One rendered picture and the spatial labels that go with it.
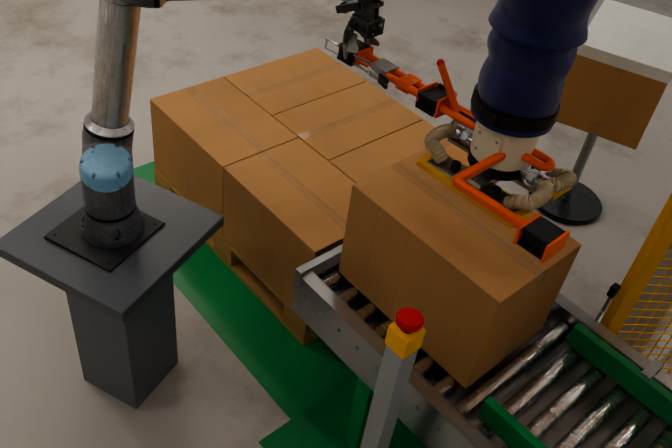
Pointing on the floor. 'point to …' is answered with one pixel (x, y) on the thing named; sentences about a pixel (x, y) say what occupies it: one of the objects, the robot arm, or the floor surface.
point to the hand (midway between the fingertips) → (355, 52)
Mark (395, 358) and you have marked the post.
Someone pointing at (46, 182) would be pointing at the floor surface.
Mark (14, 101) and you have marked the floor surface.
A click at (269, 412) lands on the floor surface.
